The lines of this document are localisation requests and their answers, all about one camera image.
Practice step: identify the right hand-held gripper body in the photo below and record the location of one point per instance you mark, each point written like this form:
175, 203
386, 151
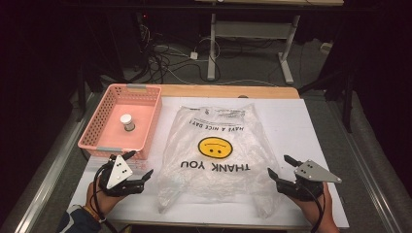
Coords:
312, 174

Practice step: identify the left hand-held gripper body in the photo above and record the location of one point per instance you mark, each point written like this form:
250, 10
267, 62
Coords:
118, 171

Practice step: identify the pink perforated plastic basket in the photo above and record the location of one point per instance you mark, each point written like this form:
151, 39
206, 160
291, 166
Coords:
129, 144

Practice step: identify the small white-capped bottle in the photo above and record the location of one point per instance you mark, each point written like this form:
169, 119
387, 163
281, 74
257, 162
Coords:
127, 122

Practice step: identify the clear plastic bag yellow smiley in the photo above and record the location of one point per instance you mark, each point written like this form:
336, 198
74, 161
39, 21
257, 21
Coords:
223, 183

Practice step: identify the person's left hand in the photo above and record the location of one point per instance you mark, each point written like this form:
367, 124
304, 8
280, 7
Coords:
103, 202

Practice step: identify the person's right hand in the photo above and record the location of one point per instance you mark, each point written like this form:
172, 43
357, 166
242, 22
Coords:
312, 210

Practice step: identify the white board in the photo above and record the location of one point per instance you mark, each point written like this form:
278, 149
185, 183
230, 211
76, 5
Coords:
291, 129

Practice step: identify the black stand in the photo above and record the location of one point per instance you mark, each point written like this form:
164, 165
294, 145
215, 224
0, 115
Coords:
81, 97
348, 97

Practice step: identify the small white floor box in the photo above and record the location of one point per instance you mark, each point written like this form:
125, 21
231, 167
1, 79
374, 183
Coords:
326, 47

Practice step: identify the white power adapter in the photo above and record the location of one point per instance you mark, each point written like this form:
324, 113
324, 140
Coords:
194, 55

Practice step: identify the white-framed desk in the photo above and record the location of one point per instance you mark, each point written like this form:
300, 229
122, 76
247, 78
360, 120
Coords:
252, 29

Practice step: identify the silver metal rail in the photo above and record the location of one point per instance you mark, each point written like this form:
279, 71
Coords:
369, 181
48, 181

